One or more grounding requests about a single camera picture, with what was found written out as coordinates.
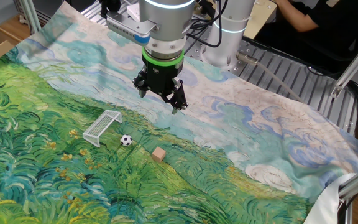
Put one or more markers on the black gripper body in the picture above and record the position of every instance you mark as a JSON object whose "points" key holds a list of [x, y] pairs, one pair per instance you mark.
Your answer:
{"points": [[162, 76]]}

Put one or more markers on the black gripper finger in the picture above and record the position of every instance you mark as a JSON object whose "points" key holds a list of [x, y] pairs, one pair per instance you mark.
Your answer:
{"points": [[141, 84], [179, 99]]}

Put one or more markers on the small wooden cube block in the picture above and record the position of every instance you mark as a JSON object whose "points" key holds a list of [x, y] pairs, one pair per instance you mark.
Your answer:
{"points": [[158, 154]]}

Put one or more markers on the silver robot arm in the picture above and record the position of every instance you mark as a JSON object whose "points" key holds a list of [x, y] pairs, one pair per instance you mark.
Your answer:
{"points": [[166, 21]]}

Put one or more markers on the bare forearm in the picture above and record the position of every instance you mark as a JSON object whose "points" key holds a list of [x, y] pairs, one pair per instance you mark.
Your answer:
{"points": [[294, 15]]}

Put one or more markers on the white toy soccer goal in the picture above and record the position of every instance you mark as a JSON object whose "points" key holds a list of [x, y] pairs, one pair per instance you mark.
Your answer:
{"points": [[112, 114]]}

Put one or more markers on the small toy soccer ball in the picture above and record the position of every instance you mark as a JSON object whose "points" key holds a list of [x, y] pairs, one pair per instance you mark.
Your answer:
{"points": [[126, 140]]}

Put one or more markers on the white power strip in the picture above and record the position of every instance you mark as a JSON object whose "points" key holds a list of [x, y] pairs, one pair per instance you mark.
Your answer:
{"points": [[134, 12]]}

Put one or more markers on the painted landscape table cloth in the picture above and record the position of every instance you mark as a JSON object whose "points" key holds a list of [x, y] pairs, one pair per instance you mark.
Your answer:
{"points": [[73, 174]]}

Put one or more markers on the tan cardboard board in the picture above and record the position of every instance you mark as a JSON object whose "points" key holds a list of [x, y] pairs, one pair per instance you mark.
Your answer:
{"points": [[261, 17]]}

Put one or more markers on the person in black shirt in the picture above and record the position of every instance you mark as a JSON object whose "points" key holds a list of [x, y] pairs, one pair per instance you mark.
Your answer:
{"points": [[337, 28]]}

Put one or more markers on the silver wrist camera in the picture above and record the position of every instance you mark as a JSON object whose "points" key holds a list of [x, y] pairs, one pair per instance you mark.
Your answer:
{"points": [[126, 29]]}

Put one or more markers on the aluminium frame post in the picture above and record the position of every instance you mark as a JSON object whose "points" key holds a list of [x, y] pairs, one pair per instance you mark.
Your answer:
{"points": [[353, 65], [31, 15], [357, 183]]}

